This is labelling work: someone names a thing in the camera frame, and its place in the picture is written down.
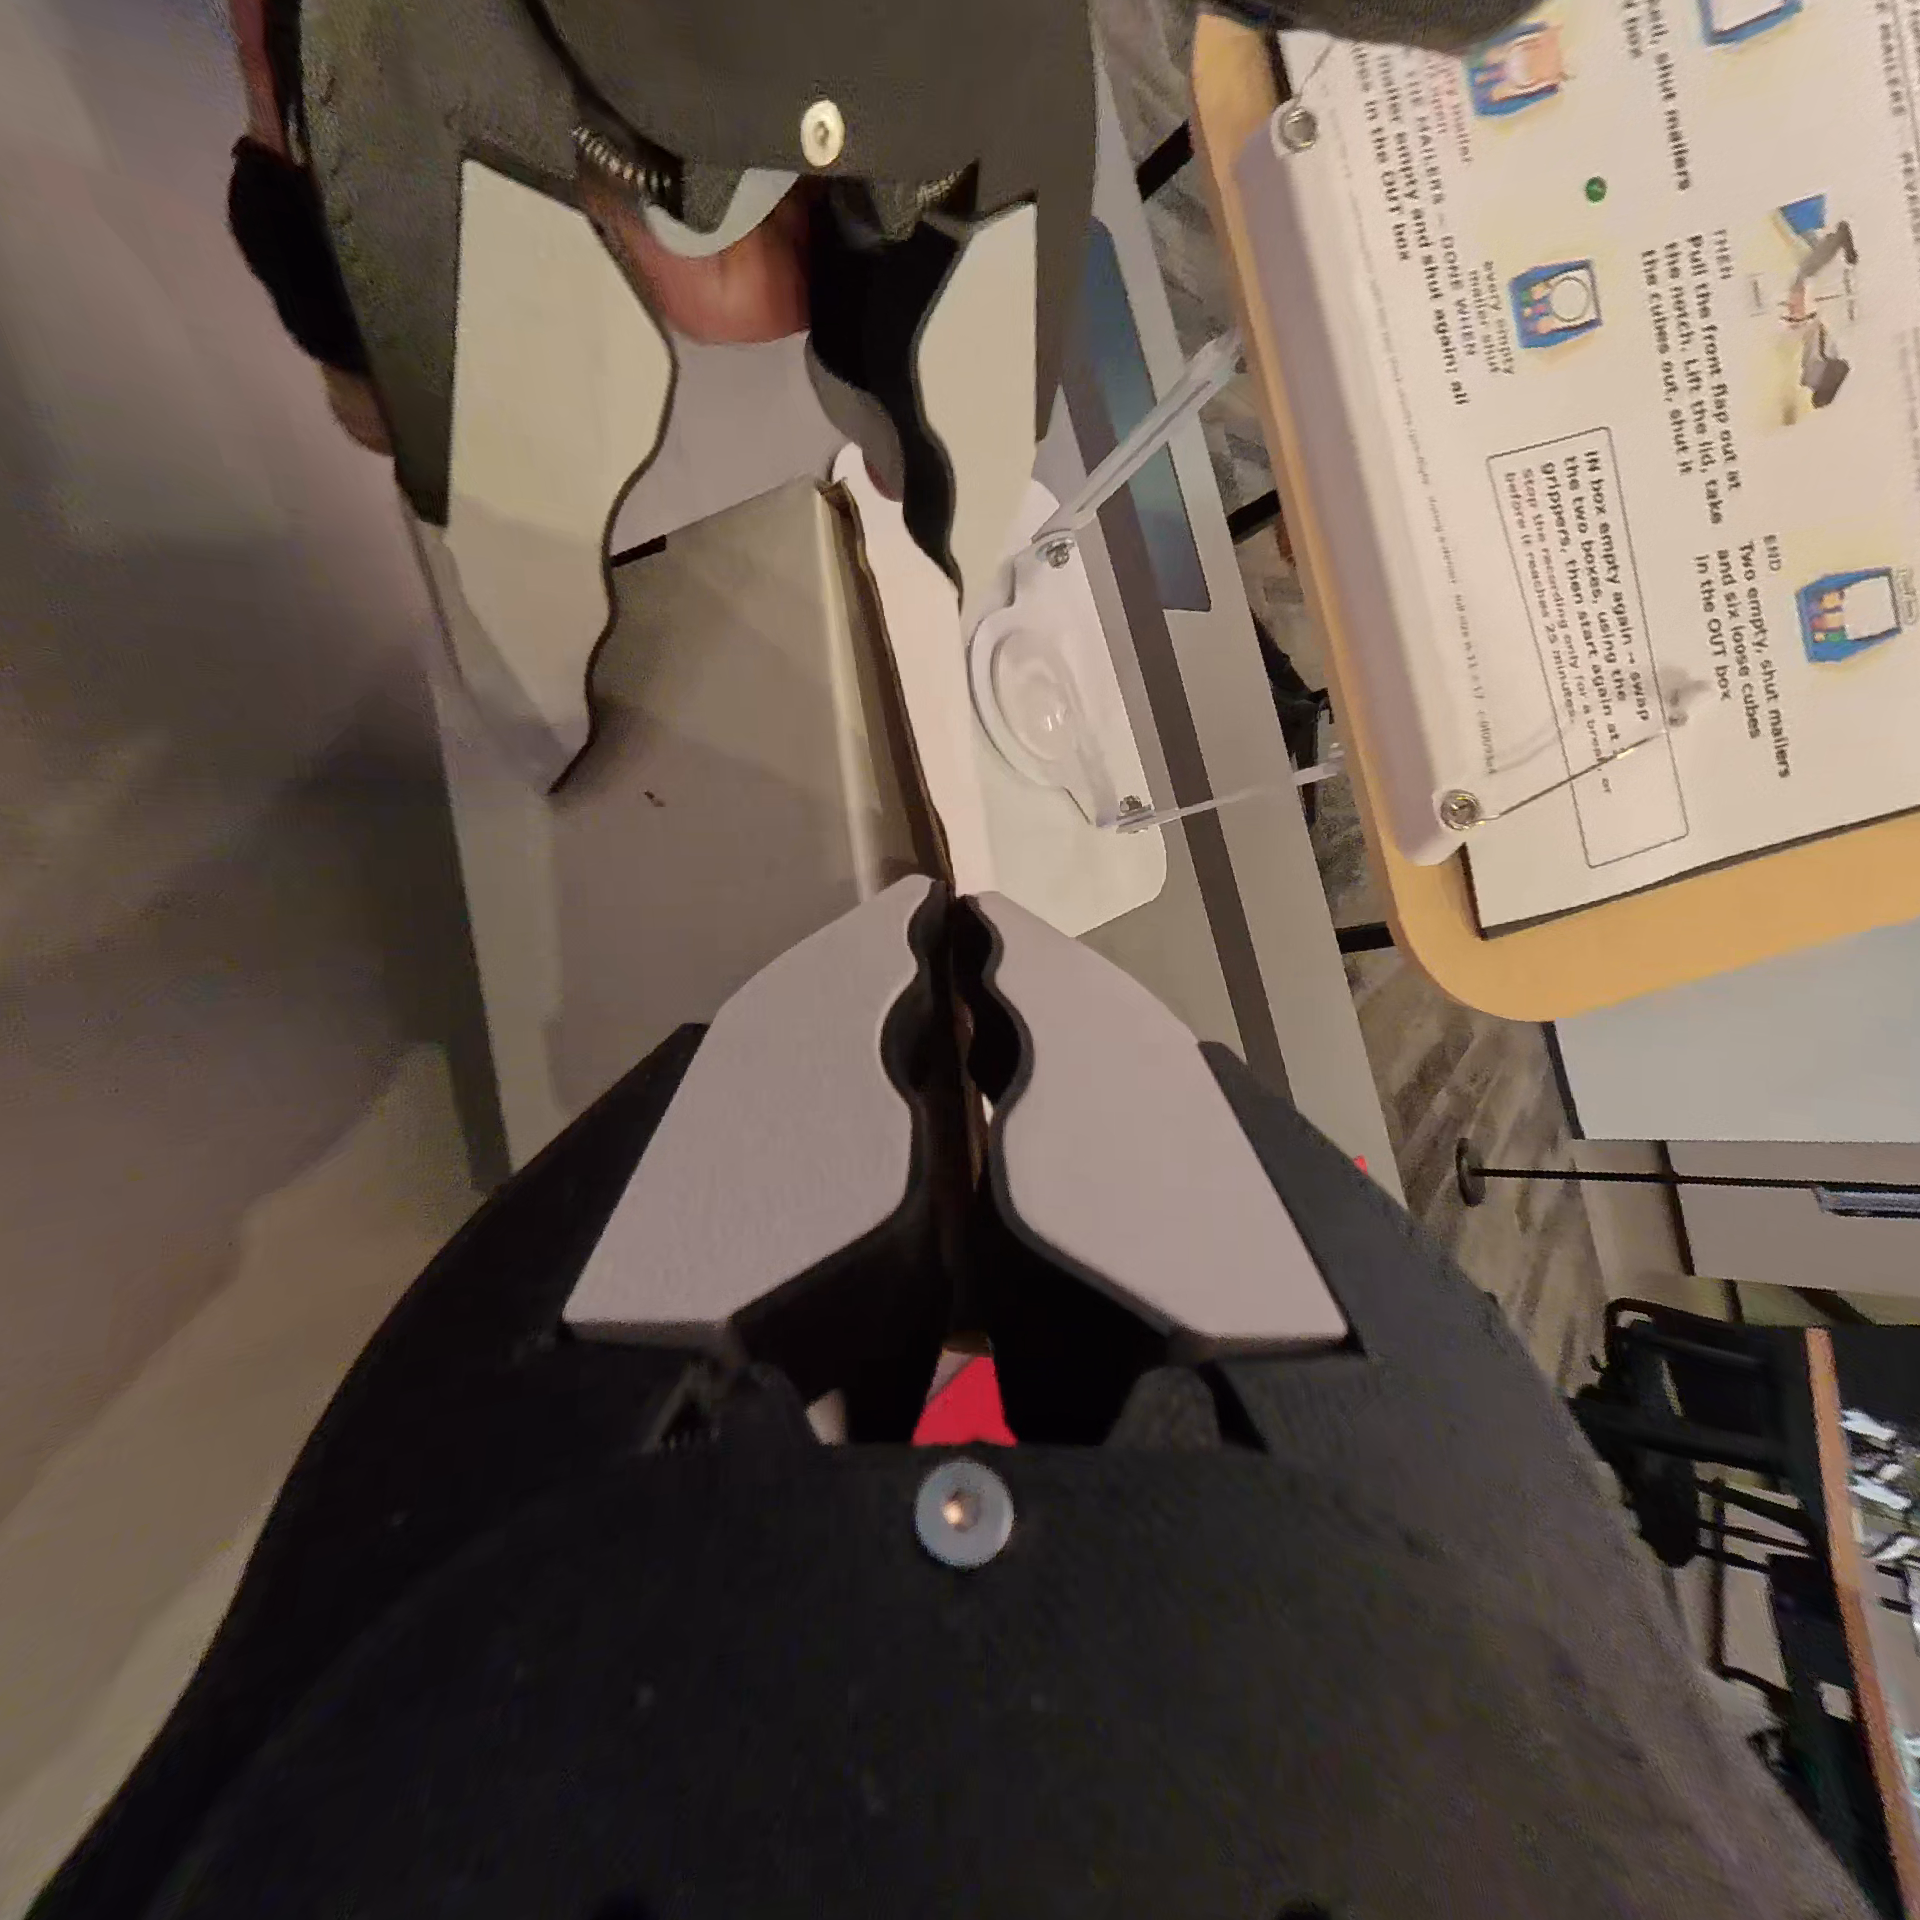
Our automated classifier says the person's left hand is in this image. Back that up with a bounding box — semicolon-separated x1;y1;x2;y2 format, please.
657;199;823;343

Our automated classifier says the black office chair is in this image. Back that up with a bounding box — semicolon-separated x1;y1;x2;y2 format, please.
1567;1302;1825;1743

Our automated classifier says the white cardboard box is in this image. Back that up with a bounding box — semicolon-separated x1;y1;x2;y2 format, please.
402;443;1060;1202

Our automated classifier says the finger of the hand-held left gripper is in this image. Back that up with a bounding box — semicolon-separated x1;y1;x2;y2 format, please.
446;155;680;799
806;199;1060;598

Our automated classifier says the clear acrylic rod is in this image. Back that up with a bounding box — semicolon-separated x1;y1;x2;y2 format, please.
1103;754;1357;838
1046;332;1251;570

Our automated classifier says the thin black rod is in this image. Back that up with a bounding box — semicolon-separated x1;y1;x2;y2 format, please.
1452;1141;1920;1207

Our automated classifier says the white cabinet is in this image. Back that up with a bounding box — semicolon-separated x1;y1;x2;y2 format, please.
1553;960;1920;1285

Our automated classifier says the red plastic bin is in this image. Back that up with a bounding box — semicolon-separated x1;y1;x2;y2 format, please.
912;1350;1027;1451

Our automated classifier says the printed instruction sheet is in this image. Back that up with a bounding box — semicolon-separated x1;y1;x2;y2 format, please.
1274;0;1920;940

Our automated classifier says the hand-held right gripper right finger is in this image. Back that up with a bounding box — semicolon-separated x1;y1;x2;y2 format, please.
954;893;1357;1368

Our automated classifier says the white clip bar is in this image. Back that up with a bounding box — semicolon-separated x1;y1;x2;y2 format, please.
1231;102;1503;871

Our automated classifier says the brown wooden desk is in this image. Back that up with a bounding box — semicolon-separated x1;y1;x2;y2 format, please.
1805;1324;1896;1789

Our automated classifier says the instruction sheet on wooden board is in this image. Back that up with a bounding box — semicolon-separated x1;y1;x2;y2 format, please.
1192;0;1920;1026

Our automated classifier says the clear dome on white base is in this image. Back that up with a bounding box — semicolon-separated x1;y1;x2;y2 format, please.
961;516;1176;933

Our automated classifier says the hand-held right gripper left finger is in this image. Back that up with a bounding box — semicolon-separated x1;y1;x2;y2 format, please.
558;875;963;1352

